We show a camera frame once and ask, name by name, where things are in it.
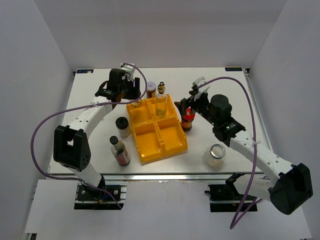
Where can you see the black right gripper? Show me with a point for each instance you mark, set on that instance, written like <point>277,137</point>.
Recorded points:
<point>185,103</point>

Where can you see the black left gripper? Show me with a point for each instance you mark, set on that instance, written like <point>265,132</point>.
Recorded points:
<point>134,93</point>

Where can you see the red lid sauce jar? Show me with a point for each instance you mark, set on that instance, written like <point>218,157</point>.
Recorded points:
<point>187,120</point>

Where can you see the glass spice jar black lid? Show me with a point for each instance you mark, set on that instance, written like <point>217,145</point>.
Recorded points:
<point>136,104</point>

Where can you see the glass oil bottle gold stopper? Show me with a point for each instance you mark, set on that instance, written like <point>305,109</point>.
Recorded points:
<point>161,101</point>

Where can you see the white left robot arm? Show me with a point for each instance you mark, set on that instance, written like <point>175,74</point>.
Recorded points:
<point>71,142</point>

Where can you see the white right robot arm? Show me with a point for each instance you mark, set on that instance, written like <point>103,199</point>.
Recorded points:
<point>287,186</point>

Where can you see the brown jar white lid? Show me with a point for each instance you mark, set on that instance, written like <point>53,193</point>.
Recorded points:
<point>151,89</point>

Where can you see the white powder jar black lid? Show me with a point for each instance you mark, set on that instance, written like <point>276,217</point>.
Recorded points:
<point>123,126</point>

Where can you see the blue label sticker left corner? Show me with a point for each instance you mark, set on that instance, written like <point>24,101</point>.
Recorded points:
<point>84,71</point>

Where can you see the blue label sticker corner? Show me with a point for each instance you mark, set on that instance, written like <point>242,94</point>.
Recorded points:
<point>84,71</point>
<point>233,69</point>

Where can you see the yellow four-compartment plastic bin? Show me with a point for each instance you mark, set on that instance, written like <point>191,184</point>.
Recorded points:
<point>156,138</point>

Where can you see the blue label sticker right corner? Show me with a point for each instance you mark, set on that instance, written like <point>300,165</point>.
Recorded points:
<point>233,69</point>

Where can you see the dark soy sauce bottle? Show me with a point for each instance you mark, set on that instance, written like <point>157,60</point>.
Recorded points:
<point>119,151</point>

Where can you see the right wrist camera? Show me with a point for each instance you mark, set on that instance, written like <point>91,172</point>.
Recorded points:
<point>198,88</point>

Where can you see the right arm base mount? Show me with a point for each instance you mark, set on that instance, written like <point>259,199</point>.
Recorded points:
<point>222,198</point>

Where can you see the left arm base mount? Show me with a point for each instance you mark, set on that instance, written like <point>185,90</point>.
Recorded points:
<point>87,198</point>

